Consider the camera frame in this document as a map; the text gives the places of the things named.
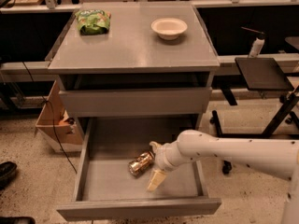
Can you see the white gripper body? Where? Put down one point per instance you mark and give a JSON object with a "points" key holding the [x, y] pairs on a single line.
{"points": [[163, 158]]}

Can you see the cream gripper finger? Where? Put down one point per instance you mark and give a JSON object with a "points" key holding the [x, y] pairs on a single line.
{"points": [[154, 146], [157, 177]]}

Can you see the orange soda can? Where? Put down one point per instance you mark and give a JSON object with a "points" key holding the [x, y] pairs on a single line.
{"points": [[141, 163]]}

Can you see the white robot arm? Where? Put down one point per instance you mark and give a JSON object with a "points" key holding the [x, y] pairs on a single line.
{"points": [[276, 157]]}

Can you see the open grey middle drawer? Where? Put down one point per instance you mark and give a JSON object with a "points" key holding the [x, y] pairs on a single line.
{"points": [[105, 189]]}

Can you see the grey drawer cabinet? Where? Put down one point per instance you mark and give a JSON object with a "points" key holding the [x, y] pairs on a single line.
{"points": [[132, 56]]}

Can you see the closed grey upper drawer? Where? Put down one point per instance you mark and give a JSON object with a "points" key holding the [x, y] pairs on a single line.
{"points": [[126, 103]]}

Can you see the cardboard box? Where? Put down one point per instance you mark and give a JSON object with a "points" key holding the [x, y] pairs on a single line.
{"points": [[59, 130]]}

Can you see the black stand with tray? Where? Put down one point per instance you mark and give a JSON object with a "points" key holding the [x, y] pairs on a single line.
{"points": [[263, 74]]}

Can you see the green chip bag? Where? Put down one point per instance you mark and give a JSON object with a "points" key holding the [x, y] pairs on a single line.
{"points": [[93, 21]]}

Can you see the black shoe lower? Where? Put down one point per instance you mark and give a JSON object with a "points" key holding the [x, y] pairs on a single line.
{"points": [[17, 220]]}

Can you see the metal workbench rail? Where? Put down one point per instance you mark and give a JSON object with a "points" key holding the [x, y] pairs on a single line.
{"points": [[25, 72]]}

